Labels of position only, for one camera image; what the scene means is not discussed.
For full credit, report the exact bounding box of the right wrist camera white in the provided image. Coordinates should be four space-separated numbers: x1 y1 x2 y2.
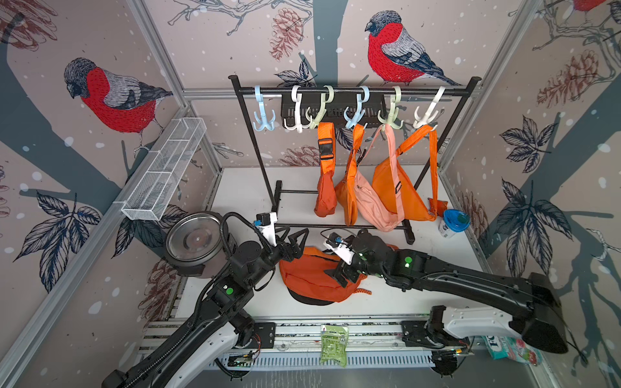
323 232 356 265

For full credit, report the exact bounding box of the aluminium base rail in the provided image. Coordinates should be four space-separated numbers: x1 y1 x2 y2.
140 317 481 372

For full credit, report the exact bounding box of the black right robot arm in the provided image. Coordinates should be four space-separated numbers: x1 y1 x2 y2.
279 231 569 354

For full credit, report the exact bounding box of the light blue hook right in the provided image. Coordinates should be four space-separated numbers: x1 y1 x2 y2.
343 86 370 129

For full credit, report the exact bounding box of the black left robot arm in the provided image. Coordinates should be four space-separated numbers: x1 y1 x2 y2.
101 212 310 387

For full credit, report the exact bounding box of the light blue hook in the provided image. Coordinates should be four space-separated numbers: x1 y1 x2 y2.
343 86 370 129
252 86 276 132

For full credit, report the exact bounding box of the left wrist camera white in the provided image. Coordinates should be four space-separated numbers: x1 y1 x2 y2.
254 212 278 247

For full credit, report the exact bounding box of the orange crossbody bag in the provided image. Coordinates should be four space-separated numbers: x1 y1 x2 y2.
335 124 365 226

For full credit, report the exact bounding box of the rust orange backpack bag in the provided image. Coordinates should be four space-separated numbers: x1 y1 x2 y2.
278 247 372 303

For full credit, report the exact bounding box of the black waist bag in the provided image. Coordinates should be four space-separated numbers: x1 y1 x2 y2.
287 287 335 307

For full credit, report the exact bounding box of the white hook right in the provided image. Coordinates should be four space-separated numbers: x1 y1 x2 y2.
413 87 446 129

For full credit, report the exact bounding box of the orange sling bag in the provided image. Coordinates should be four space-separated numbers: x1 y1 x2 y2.
396 125 447 221

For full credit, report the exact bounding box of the light green hook right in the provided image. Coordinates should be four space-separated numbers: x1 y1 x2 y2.
378 86 404 129

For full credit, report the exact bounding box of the light blue hook left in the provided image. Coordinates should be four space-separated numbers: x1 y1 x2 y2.
252 86 276 132

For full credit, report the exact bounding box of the blue lid white bottle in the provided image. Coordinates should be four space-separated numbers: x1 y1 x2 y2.
438 209 471 238

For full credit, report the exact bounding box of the light green hook left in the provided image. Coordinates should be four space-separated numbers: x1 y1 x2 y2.
305 85 335 129

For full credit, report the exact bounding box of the light green hook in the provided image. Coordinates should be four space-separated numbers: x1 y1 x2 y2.
378 86 404 129
305 85 335 129

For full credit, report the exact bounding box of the white hook left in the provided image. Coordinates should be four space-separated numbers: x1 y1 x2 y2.
283 85 304 134

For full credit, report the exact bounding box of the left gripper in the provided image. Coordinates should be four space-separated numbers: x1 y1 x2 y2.
245 224 307 289

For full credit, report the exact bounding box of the green snack packet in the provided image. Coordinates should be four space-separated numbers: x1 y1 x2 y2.
320 325 349 368

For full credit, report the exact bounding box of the black metal garment rack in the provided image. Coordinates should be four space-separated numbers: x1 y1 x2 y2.
227 73 484 246

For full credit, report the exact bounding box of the white hook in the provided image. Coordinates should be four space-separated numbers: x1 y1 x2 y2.
413 87 446 129
283 85 304 134

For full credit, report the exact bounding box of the dark orange bag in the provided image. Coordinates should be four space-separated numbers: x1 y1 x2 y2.
314 122 337 218

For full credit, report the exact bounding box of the white wire mesh basket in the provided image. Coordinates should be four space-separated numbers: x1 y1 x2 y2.
121 117 206 221

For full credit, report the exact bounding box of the pink waist bag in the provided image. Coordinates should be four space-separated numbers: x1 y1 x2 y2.
354 124 405 232

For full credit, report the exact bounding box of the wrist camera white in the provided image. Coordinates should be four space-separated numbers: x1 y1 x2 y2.
254 212 278 247
323 232 356 265

